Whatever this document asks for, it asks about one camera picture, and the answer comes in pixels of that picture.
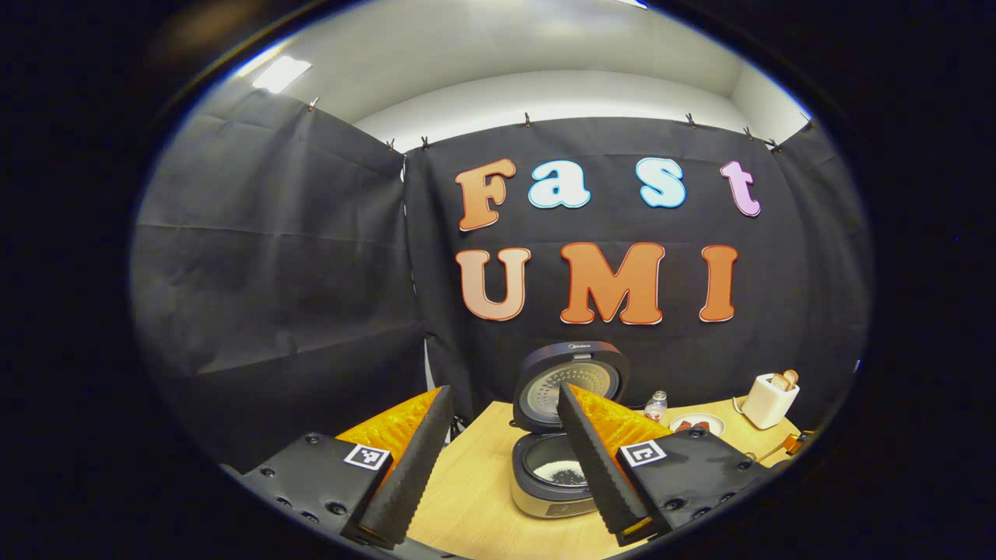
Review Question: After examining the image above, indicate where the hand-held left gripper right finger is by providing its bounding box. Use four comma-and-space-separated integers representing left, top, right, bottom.
556, 381, 788, 547

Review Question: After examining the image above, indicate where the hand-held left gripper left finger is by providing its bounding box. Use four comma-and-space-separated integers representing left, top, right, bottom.
236, 385, 456, 551

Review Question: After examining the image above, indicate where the black rice cooker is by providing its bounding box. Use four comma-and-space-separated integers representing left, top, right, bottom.
510, 340, 633, 520

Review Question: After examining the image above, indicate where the white toaster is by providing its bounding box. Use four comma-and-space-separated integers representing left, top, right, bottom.
741, 372, 801, 430

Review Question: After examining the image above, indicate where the white round plate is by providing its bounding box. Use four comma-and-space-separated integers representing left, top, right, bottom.
669, 412, 726, 437

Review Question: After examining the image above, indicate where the black backdrop cloth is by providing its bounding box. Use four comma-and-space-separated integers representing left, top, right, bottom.
131, 86, 871, 471

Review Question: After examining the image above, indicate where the ceiling light panel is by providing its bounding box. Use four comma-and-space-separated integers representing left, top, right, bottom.
251, 55, 313, 94

